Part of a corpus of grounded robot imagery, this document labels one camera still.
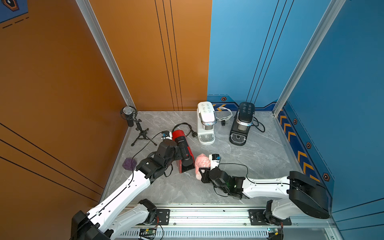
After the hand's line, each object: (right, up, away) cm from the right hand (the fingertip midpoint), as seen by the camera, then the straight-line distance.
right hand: (198, 170), depth 80 cm
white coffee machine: (+5, +28, +7) cm, 30 cm away
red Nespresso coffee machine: (-6, +5, -3) cm, 8 cm away
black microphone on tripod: (-40, +32, +7) cm, 52 cm away
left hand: (-10, +14, -2) cm, 17 cm away
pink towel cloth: (+2, +6, -4) cm, 7 cm away
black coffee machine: (+26, +27, +5) cm, 38 cm away
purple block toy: (-42, +2, +7) cm, 42 cm away
